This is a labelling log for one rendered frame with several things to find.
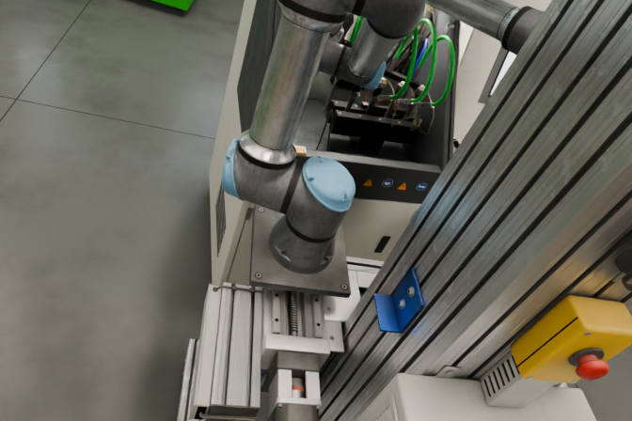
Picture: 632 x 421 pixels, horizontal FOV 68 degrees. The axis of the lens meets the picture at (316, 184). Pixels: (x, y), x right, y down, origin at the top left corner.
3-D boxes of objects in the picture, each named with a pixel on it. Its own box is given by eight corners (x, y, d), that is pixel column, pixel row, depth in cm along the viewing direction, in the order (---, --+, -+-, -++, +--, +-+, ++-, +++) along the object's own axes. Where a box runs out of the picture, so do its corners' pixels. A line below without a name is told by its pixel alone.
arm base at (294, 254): (335, 278, 104) (350, 250, 97) (267, 269, 100) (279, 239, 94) (329, 226, 115) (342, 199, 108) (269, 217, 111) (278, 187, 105)
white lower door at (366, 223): (219, 305, 196) (254, 191, 153) (219, 301, 198) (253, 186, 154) (359, 306, 218) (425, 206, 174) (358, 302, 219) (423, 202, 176)
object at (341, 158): (259, 189, 153) (270, 152, 143) (258, 179, 157) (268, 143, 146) (422, 204, 174) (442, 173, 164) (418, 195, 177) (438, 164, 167)
